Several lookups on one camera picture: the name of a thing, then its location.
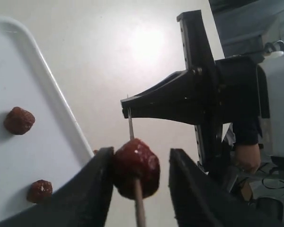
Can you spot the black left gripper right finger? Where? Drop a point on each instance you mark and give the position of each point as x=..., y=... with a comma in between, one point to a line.
x=199, y=202

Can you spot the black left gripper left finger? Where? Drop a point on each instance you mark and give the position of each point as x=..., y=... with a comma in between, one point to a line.
x=83, y=202

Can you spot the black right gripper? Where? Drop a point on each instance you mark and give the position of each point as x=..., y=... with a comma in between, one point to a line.
x=228, y=92

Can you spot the dark red ball front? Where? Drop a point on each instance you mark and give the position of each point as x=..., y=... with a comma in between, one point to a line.
x=39, y=191

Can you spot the dark red ball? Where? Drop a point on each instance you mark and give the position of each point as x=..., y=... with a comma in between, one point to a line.
x=18, y=121
x=39, y=191
x=135, y=160

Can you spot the thin metal skewer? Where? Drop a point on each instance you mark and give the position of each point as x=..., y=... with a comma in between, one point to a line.
x=139, y=206

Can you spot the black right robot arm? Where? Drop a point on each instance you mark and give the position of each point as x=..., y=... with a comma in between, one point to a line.
x=270, y=83

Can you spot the person hand in background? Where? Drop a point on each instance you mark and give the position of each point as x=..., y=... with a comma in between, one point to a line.
x=247, y=157

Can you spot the white rectangular plastic tray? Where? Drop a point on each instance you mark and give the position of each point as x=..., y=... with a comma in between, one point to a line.
x=54, y=149

